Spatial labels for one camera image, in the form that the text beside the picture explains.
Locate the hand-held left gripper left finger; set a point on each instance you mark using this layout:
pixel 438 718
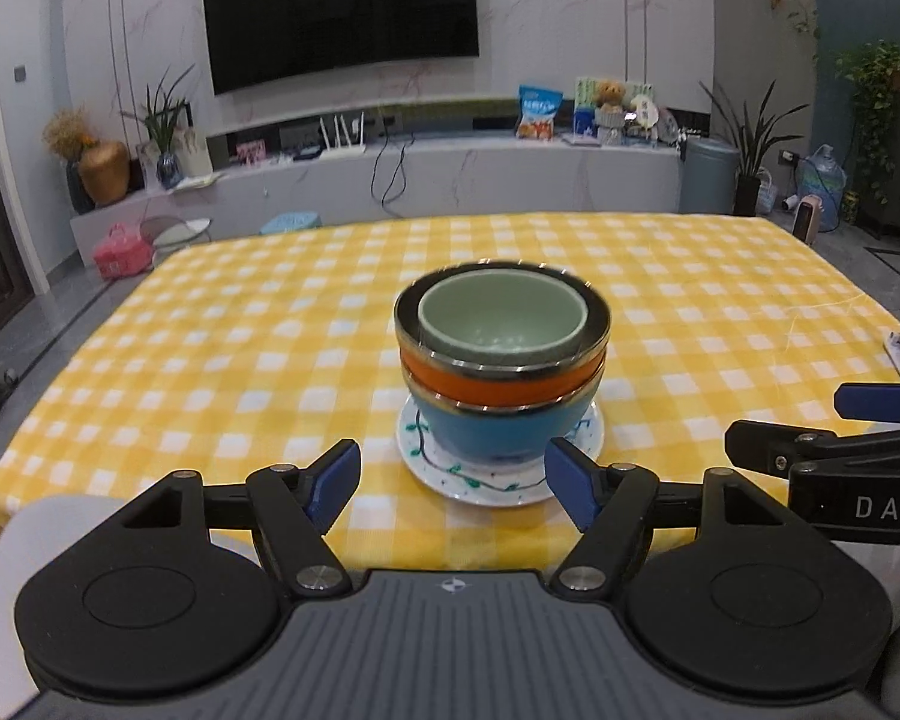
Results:
pixel 334 484

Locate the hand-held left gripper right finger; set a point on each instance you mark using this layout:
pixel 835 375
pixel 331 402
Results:
pixel 574 487

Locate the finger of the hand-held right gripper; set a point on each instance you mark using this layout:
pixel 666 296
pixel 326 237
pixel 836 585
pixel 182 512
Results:
pixel 881 401
pixel 765 442

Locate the white vine pattern plate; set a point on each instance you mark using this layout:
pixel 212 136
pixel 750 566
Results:
pixel 487 487

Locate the blue steel bowl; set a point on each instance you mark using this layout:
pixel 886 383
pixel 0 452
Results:
pixel 487 435

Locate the orange steel bowl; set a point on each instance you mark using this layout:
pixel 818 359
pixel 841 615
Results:
pixel 495 390

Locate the green ceramic bowl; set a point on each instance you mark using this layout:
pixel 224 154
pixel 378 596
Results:
pixel 495 307

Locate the yellow checked tablecloth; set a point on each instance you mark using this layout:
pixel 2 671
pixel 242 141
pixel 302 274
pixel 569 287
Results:
pixel 232 390

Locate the beige heater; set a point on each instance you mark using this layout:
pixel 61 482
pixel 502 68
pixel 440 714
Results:
pixel 811 219

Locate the blue water jug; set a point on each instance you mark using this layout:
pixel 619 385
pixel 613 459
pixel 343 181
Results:
pixel 826 180

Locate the light blue plastic stool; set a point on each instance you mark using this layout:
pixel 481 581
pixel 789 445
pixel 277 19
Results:
pixel 291 222

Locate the grey trash bin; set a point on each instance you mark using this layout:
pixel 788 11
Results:
pixel 709 176

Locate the long-leaf potted plant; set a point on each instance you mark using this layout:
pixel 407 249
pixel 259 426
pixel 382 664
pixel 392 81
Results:
pixel 750 142

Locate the white round chair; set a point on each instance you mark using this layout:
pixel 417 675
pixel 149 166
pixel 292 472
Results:
pixel 180 231

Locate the bushy green plant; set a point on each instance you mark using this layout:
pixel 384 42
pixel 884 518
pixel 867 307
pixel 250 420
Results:
pixel 874 90

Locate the pink storage box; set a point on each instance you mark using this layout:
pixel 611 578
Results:
pixel 122 253

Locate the marble television console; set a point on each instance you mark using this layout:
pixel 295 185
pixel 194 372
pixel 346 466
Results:
pixel 480 180

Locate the white router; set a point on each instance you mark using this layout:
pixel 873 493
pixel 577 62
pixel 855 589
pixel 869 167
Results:
pixel 343 146

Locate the blue snack bag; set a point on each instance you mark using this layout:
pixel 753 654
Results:
pixel 538 114

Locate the brown teddy bear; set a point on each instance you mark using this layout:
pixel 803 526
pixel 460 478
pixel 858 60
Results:
pixel 612 94

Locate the gold vase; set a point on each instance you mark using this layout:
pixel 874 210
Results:
pixel 105 174

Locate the green plant in blue vase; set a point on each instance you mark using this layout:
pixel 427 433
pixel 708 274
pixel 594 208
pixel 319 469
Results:
pixel 166 127

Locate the dried yellow flowers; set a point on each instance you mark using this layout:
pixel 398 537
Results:
pixel 69 133

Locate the pink photo frame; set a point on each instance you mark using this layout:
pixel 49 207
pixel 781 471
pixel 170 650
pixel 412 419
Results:
pixel 250 151

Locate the wall television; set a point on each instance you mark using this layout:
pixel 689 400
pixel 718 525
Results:
pixel 341 11

